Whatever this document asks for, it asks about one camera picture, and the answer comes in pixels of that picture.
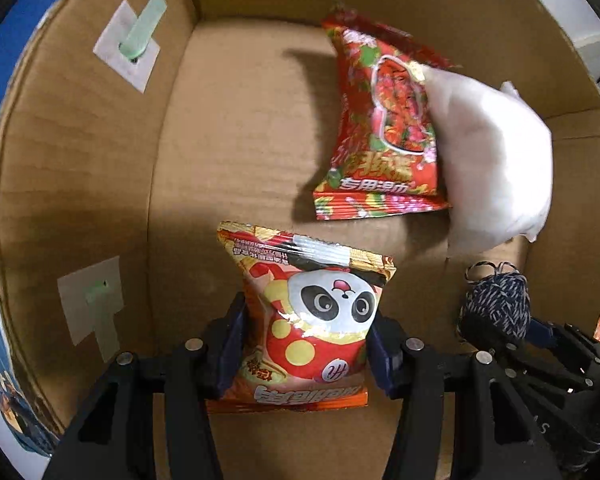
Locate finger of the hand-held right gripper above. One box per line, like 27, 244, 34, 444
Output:
494, 344, 597, 397
527, 320, 600, 362

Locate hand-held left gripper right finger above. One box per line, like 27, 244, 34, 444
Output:
369, 309, 562, 480

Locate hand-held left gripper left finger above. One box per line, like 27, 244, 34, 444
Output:
45, 291, 247, 480

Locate navy and white twine ball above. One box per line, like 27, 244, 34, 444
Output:
456, 261, 532, 352

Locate panda print snack packet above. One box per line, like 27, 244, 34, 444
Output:
206, 221, 397, 414

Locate brown cardboard box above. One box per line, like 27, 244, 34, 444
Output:
0, 0, 600, 480

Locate white soft pillow bag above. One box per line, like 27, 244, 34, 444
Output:
422, 66, 554, 259

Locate white label with green tape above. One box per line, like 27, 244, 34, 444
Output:
93, 0, 169, 94
57, 255, 126, 364

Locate red flower print snack packet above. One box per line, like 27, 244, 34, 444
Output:
312, 2, 456, 222

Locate blue printed box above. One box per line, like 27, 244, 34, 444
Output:
0, 0, 67, 457

